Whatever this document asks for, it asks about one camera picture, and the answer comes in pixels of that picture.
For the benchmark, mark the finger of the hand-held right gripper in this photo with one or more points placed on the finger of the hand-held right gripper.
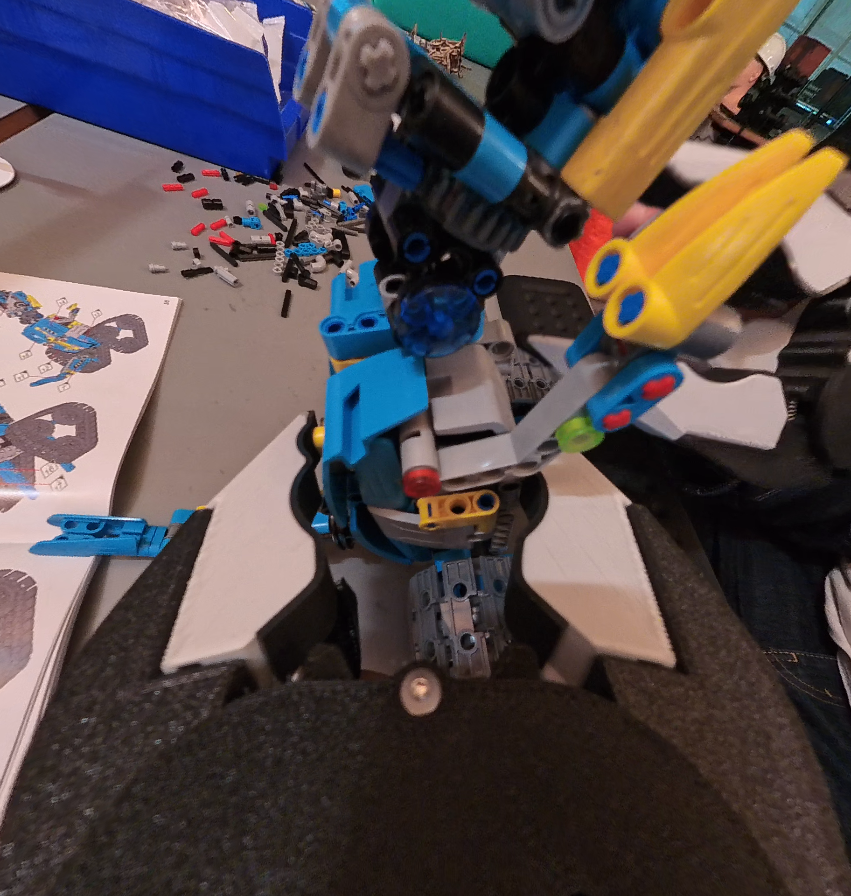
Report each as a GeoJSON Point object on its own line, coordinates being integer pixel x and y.
{"type": "Point", "coordinates": [831, 252]}
{"type": "Point", "coordinates": [733, 409]}

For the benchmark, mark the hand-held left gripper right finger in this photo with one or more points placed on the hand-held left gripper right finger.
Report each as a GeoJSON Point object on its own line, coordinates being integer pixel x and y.
{"type": "Point", "coordinates": [593, 574]}

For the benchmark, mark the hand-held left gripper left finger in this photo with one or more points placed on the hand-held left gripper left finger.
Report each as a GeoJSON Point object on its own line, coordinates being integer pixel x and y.
{"type": "Point", "coordinates": [250, 560]}

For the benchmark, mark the blue yellow toy robot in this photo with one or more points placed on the blue yellow toy robot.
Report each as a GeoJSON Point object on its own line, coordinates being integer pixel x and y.
{"type": "Point", "coordinates": [376, 420]}

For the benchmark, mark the white instruction booklet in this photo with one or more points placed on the white instruction booklet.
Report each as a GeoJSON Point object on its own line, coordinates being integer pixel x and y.
{"type": "Point", "coordinates": [82, 448]}

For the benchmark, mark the orange traffic cone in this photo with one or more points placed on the orange traffic cone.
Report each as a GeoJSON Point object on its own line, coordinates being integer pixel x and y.
{"type": "Point", "coordinates": [593, 238]}

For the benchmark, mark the pile of small building parts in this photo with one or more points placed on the pile of small building parts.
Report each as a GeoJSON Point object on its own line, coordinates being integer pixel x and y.
{"type": "Point", "coordinates": [292, 245]}

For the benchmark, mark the teal box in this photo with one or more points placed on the teal box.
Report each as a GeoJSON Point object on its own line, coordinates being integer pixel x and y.
{"type": "Point", "coordinates": [481, 35]}

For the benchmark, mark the small wooden model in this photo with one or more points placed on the small wooden model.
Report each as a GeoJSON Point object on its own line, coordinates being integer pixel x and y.
{"type": "Point", "coordinates": [439, 49]}

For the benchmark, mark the blue bin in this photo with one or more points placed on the blue bin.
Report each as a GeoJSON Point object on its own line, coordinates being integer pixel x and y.
{"type": "Point", "coordinates": [117, 84]}

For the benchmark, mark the clear plastic bag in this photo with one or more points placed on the clear plastic bag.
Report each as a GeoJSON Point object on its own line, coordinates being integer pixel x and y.
{"type": "Point", "coordinates": [215, 21]}

